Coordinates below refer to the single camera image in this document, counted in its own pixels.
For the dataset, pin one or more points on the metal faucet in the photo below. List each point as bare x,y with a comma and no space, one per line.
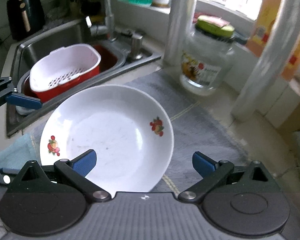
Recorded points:
108,10

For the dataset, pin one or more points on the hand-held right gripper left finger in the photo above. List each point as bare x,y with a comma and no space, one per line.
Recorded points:
86,161

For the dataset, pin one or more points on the glass jar with green lid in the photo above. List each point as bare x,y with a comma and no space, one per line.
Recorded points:
205,62

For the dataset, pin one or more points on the metal sink knob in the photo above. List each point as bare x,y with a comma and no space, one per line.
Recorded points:
136,47

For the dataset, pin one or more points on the black air fryer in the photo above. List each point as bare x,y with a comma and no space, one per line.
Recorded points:
27,12

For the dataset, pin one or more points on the white fruit print plate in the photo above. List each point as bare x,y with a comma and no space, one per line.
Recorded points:
110,130

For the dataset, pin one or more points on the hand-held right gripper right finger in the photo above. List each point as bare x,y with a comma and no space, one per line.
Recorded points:
205,165

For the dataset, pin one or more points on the stainless steel sink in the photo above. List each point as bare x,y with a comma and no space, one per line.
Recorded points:
40,47

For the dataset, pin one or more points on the orange cooking oil bottle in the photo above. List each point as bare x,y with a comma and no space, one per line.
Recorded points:
262,30

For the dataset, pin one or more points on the cling film roll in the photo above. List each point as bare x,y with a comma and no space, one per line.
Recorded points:
267,55
180,25

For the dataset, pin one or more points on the grey and blue towel mat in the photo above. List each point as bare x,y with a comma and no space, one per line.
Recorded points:
202,130

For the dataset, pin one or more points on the white colander in red basin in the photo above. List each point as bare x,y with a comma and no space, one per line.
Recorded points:
65,90

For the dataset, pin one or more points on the white plastic colander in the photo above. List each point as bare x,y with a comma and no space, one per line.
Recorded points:
65,65

